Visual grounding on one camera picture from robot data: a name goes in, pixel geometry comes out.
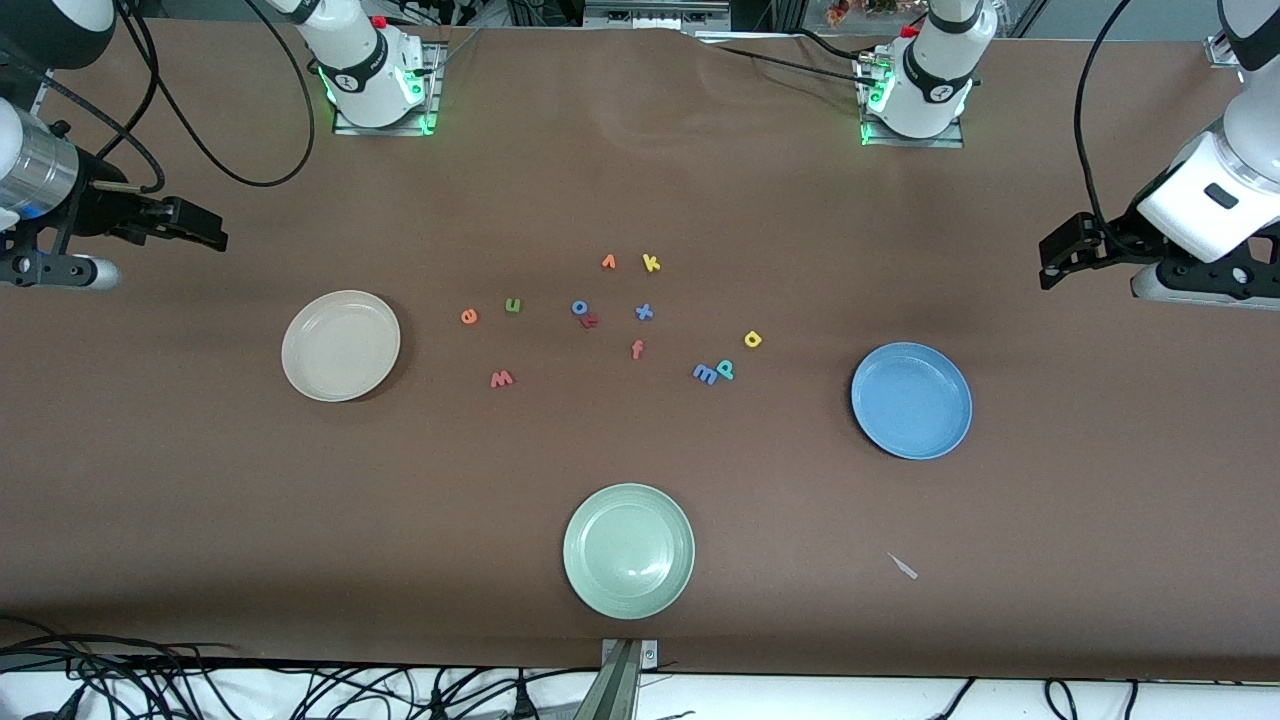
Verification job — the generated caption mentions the beige brown plate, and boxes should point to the beige brown plate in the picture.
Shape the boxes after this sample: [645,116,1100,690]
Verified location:
[282,290,402,403]

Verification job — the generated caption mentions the blue plate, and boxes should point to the blue plate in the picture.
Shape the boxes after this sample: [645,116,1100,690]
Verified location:
[851,342,973,461]

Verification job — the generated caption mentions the orange dried flowers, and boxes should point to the orange dried flowers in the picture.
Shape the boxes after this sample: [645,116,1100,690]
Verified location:
[825,0,901,27]

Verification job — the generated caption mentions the brown table cover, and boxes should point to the brown table cover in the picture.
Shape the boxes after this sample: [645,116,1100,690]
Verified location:
[0,18,1280,683]

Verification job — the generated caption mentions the grey equipment box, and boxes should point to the grey equipment box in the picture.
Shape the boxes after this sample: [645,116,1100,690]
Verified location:
[584,0,732,30]

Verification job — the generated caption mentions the pale green plate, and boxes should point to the pale green plate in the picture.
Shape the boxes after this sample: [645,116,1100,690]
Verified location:
[563,484,696,621]

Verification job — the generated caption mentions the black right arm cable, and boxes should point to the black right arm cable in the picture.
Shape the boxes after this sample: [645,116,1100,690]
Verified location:
[0,0,317,193]

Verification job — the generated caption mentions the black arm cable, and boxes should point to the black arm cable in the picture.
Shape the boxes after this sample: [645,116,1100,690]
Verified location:
[1073,0,1133,239]
[0,0,317,193]

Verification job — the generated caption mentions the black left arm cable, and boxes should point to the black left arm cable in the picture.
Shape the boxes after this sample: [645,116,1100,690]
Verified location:
[1073,0,1133,239]

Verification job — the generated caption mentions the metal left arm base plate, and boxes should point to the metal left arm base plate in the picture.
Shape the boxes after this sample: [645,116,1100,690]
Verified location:
[858,50,967,150]

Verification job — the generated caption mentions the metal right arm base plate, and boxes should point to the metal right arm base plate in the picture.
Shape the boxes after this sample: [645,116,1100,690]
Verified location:
[333,40,442,137]

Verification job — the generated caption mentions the black base power cable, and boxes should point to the black base power cable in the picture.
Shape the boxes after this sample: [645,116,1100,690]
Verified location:
[690,30,877,91]

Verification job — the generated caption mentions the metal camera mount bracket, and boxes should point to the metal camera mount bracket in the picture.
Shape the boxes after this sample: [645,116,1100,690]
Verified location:
[573,638,661,720]

